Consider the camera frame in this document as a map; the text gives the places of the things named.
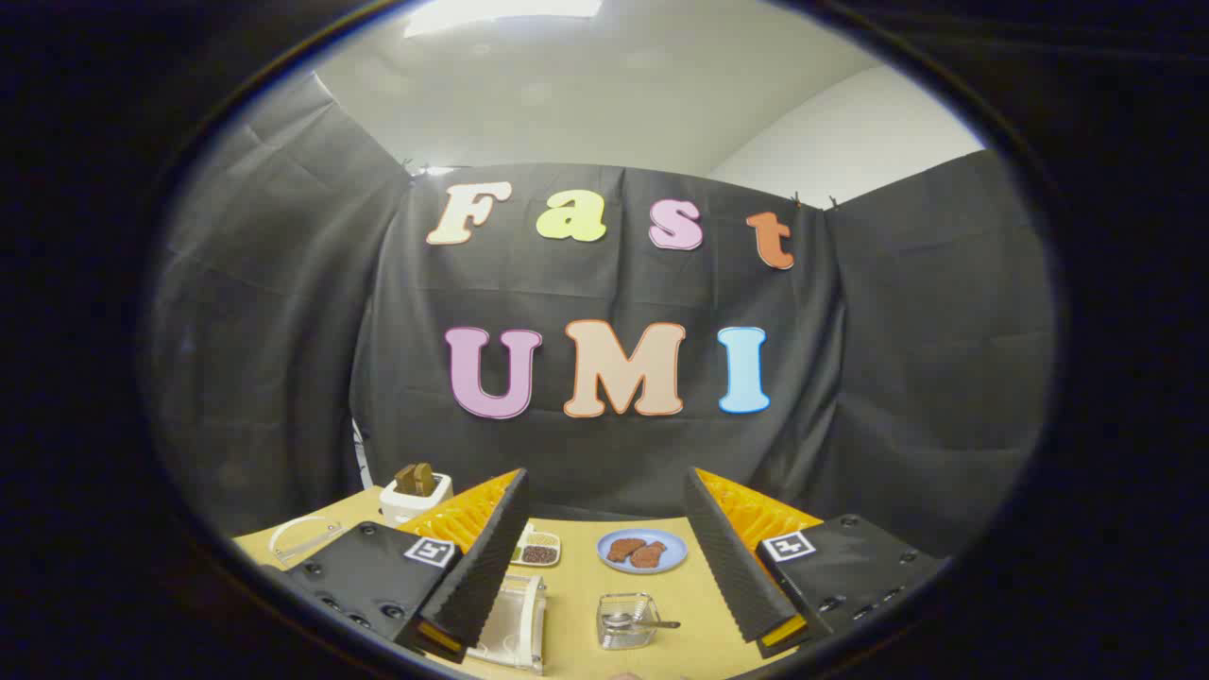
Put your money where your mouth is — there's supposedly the white toaster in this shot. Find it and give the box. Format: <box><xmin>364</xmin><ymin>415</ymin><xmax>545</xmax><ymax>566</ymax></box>
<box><xmin>380</xmin><ymin>472</ymin><xmax>454</xmax><ymax>527</ymax></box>

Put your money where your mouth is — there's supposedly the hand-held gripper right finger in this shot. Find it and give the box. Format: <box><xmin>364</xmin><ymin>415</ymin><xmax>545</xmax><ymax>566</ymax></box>
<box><xmin>684</xmin><ymin>467</ymin><xmax>945</xmax><ymax>660</ymax></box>

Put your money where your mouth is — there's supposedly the white divided dish with beans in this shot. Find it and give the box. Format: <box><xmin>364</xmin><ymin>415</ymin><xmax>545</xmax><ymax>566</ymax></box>
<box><xmin>510</xmin><ymin>529</ymin><xmax>563</xmax><ymax>569</ymax></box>

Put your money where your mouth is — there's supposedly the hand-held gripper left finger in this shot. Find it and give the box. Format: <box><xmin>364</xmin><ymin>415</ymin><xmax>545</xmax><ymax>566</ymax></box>
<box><xmin>283</xmin><ymin>467</ymin><xmax>532</xmax><ymax>665</ymax></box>

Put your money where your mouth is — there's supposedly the white dish rack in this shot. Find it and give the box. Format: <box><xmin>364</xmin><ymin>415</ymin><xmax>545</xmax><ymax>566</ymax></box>
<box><xmin>469</xmin><ymin>573</ymin><xmax>550</xmax><ymax>675</ymax></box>

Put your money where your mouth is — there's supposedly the clear wire basket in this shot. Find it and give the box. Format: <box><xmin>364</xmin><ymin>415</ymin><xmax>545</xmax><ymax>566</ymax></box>
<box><xmin>596</xmin><ymin>592</ymin><xmax>662</xmax><ymax>652</ymax></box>

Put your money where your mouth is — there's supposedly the blue plate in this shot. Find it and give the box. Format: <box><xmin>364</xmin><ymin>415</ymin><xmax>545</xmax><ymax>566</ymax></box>
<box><xmin>596</xmin><ymin>528</ymin><xmax>689</xmax><ymax>575</ymax></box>

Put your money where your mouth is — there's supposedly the black backdrop cloth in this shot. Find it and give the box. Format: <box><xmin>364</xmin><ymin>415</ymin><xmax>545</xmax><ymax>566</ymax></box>
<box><xmin>146</xmin><ymin>76</ymin><xmax>1054</xmax><ymax>558</ymax></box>

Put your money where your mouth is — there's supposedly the ceiling light panel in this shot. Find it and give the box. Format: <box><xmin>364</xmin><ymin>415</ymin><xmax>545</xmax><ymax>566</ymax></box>
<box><xmin>404</xmin><ymin>0</ymin><xmax>604</xmax><ymax>39</ymax></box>

